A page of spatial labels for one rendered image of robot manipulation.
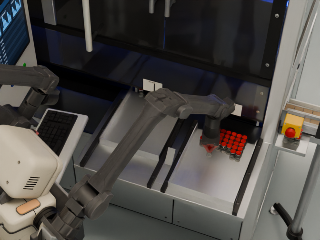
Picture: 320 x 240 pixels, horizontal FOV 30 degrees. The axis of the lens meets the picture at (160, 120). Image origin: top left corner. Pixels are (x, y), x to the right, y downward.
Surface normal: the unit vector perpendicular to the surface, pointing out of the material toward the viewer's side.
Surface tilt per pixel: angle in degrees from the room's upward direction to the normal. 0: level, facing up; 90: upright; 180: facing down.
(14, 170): 48
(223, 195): 0
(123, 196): 90
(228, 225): 90
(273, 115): 90
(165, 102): 27
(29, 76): 97
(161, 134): 0
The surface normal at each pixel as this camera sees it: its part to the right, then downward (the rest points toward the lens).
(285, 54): -0.36, 0.66
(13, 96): 0.97, 0.18
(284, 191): 0.02, -0.70
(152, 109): -0.36, -0.14
